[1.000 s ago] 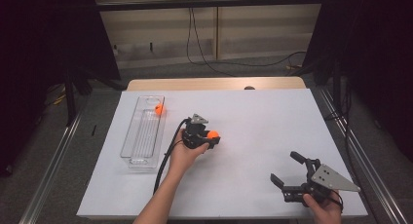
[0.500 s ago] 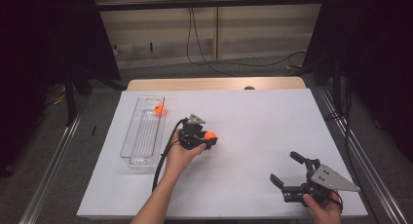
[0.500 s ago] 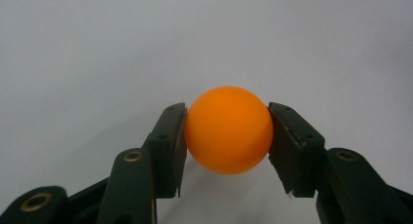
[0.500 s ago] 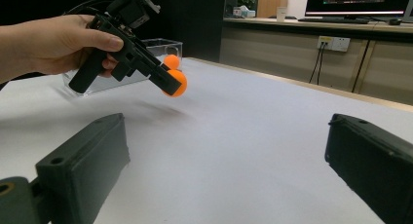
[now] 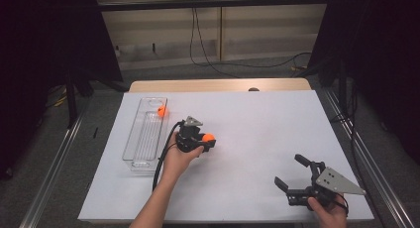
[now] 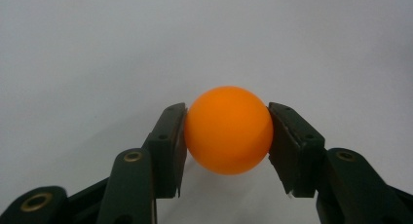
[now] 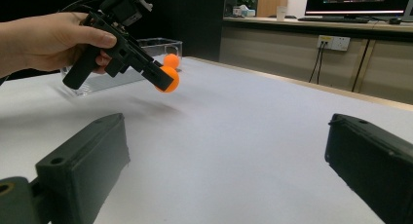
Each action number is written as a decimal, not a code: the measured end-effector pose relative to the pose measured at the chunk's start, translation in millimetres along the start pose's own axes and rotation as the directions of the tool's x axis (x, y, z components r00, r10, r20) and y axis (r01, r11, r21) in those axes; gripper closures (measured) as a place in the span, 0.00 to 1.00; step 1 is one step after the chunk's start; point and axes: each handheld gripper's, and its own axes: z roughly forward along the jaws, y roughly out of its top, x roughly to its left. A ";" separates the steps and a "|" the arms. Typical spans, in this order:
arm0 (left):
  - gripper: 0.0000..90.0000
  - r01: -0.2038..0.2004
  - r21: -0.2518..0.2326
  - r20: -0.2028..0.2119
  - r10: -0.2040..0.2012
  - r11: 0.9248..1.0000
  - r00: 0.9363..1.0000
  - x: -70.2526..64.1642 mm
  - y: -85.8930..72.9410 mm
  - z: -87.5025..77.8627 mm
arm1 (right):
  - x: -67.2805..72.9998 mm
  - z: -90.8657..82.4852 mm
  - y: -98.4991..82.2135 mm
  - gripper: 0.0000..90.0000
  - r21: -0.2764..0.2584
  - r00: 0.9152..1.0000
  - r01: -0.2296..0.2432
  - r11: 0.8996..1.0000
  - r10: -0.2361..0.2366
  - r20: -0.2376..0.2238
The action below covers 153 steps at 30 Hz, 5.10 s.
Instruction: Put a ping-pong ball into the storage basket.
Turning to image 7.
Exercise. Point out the computer monitor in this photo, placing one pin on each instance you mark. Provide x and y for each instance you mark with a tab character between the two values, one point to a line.
357	0

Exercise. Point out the tissue box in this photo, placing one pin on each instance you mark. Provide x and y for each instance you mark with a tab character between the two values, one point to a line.
244	11

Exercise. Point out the white table mat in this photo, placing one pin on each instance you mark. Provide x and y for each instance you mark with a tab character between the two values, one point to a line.
227	142

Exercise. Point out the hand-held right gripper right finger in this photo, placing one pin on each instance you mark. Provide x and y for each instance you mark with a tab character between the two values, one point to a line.
373	165

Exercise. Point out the white wall socket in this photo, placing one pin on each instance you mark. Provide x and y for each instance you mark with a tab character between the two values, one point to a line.
339	43

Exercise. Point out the beige wooden counter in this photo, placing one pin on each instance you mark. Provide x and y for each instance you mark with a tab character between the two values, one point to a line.
276	45

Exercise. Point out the orange ping-pong ball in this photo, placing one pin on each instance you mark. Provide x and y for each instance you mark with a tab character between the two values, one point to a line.
171	60
174	75

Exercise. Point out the black keyboard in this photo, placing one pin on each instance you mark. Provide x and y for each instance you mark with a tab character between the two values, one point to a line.
334	19

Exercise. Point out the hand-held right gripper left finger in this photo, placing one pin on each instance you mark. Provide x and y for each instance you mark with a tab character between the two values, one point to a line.
84	165

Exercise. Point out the black computer mouse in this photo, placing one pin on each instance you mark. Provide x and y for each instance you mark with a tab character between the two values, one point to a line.
395	21

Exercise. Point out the clear plastic container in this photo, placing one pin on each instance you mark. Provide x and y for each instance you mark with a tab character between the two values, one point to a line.
156	46

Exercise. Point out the white paper cup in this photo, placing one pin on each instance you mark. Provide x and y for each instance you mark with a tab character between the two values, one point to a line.
281	13

